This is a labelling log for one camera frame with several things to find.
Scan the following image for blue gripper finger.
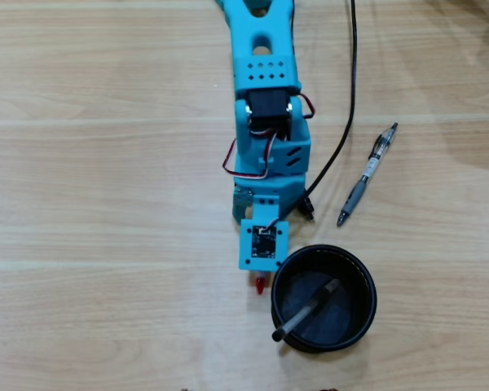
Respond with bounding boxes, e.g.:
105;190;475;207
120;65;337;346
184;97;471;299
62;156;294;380
231;187;254;220

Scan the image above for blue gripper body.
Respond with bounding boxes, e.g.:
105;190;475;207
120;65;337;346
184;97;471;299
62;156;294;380
232;174;310;219

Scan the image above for red white black servo wires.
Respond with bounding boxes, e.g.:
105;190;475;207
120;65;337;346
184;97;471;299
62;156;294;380
222;92;319;181

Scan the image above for clear pen with black cap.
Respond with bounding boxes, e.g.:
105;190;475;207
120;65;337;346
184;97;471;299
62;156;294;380
271;279;341;343

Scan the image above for blue wrist camera box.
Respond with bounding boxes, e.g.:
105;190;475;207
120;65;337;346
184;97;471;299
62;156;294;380
238;194;290;272

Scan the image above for black camera cable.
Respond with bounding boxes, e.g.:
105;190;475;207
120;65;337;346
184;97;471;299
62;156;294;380
283;0;358;219

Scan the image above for clear pen with grey grip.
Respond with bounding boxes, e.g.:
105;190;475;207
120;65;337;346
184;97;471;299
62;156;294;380
336;122;399;227

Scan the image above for black pen with clip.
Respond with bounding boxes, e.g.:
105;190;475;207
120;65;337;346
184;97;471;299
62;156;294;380
297;196;316;223

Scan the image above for black round pen holder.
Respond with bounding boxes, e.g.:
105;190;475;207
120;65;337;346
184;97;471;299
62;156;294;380
270;244;378;354

